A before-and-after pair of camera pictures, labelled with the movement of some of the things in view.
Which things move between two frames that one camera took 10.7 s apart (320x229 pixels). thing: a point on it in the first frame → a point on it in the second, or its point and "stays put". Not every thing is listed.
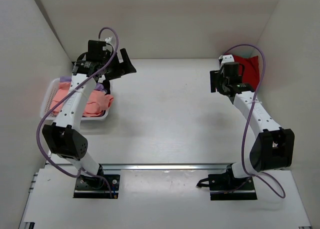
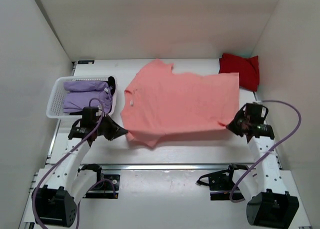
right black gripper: (215, 77) → (231, 125)
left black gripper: (123, 67) → (116, 130)
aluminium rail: (166, 166) stays put
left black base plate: (88, 186) stays put
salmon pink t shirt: (97, 103) → (157, 102)
